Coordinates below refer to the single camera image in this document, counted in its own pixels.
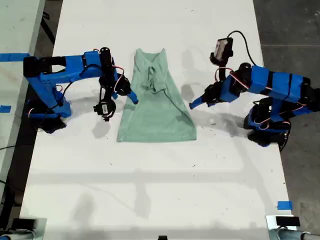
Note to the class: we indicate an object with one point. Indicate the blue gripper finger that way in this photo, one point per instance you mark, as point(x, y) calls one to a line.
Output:
point(132, 97)
point(199, 100)
point(212, 104)
point(114, 96)

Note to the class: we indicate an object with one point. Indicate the pale green T-shirt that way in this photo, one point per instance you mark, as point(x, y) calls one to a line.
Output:
point(155, 117)

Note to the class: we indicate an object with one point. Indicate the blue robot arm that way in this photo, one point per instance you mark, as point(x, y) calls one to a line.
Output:
point(275, 83)
point(75, 66)

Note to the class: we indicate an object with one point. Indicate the black stand leg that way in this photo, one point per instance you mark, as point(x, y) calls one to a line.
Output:
point(48, 27)

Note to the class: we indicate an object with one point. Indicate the long blue tape strip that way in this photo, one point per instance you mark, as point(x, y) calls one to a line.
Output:
point(13, 57)

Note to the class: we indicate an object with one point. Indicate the short blue tape strip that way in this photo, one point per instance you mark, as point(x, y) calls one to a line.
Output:
point(5, 109)
point(285, 205)

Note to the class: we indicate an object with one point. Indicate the pale grey side table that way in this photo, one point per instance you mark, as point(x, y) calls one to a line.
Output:
point(17, 25)

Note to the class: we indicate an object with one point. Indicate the silver metal plate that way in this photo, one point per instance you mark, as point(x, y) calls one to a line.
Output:
point(270, 222)
point(40, 230)

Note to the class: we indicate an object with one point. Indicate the small black box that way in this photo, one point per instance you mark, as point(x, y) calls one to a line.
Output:
point(287, 220)
point(23, 223)

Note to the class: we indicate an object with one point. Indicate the small black block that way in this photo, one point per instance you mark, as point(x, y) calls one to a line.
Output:
point(162, 237)

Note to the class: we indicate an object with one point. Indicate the grey metal tube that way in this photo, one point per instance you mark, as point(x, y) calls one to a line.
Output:
point(15, 236)
point(290, 235)

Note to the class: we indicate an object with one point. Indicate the camera black stalk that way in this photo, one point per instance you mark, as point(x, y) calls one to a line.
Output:
point(103, 93)
point(220, 73)

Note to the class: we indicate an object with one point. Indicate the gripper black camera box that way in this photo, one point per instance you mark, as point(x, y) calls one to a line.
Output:
point(104, 108)
point(223, 50)

